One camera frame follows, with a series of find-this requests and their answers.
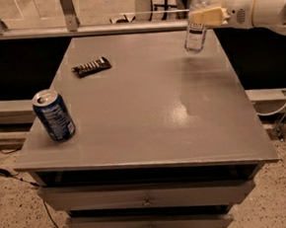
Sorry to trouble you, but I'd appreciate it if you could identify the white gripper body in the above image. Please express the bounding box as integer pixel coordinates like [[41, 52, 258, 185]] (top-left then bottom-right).
[[227, 0, 255, 29]]

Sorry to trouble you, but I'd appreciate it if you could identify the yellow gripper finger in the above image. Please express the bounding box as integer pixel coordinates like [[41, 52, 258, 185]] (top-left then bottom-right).
[[210, 0, 229, 7], [188, 6, 230, 27]]

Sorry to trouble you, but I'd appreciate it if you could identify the clear plastic water bottle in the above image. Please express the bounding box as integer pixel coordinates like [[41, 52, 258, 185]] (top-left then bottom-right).
[[184, 0, 210, 53]]

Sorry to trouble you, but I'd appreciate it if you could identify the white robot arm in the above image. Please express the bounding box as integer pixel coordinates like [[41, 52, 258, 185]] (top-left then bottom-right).
[[188, 0, 286, 37]]

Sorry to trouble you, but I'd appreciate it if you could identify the blue pepsi can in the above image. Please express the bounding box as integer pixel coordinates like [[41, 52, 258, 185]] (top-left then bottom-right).
[[33, 89, 76, 141]]

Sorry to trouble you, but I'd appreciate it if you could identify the dark snack bar wrapper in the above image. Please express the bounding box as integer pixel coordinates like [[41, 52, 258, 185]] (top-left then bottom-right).
[[71, 57, 111, 78]]

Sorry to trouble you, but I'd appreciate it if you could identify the grey drawer cabinet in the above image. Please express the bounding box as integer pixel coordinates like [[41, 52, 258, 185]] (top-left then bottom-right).
[[16, 31, 278, 219]]

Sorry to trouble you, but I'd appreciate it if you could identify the top grey drawer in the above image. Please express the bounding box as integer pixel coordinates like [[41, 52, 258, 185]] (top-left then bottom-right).
[[38, 180, 254, 211]]

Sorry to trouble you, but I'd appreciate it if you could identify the grey drawer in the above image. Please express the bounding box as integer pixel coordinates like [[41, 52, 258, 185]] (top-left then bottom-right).
[[38, 180, 254, 211], [66, 214, 233, 228]]

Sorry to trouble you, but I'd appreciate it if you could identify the metal rail frame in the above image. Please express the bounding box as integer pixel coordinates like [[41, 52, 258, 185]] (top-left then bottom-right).
[[0, 0, 186, 40]]

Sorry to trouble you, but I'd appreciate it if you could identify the black floor cable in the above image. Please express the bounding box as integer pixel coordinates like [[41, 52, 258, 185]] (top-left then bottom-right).
[[0, 135, 73, 228]]

